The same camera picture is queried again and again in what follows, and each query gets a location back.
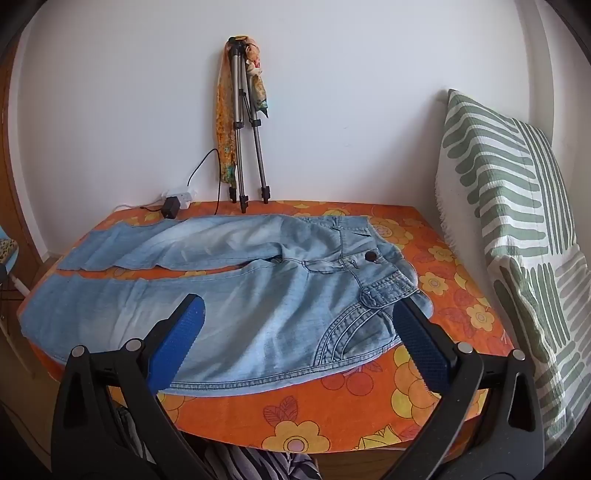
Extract white power strip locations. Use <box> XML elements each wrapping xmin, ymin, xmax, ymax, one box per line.
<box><xmin>163</xmin><ymin>187</ymin><xmax>198</xmax><ymax>209</ymax></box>

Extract green striped white throw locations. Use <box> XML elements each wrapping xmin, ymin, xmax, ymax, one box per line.
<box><xmin>434</xmin><ymin>89</ymin><xmax>585</xmax><ymax>457</ymax></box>

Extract light blue denim pants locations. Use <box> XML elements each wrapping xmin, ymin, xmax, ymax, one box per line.
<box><xmin>18</xmin><ymin>213</ymin><xmax>435</xmax><ymax>397</ymax></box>

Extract chair with pale legs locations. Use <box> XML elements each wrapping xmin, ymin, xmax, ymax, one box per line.
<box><xmin>0</xmin><ymin>226</ymin><xmax>29</xmax><ymax>335</ymax></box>

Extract thin white cable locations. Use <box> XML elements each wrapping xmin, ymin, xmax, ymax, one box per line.
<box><xmin>113</xmin><ymin>198</ymin><xmax>164</xmax><ymax>213</ymax></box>

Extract orange patterned scarf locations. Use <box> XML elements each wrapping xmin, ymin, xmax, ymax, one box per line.
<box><xmin>216</xmin><ymin>36</ymin><xmax>271</xmax><ymax>188</ymax></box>

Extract person's dark striped clothing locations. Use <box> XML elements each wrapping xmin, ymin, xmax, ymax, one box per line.
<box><xmin>115</xmin><ymin>406</ymin><xmax>324</xmax><ymax>480</ymax></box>

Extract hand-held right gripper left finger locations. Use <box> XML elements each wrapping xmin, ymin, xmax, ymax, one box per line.
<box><xmin>51</xmin><ymin>294</ymin><xmax>232</xmax><ymax>480</ymax></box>

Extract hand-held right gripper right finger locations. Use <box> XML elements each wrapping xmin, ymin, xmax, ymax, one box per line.
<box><xmin>369</xmin><ymin>298</ymin><xmax>546</xmax><ymax>480</ymax></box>

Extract orange floral tablecloth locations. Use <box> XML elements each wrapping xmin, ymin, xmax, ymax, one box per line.
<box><xmin>25</xmin><ymin>199</ymin><xmax>518</xmax><ymax>455</ymax></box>

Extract silver camera tripod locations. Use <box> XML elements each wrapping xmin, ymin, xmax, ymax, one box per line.
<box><xmin>228</xmin><ymin>37</ymin><xmax>272</xmax><ymax>214</ymax></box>

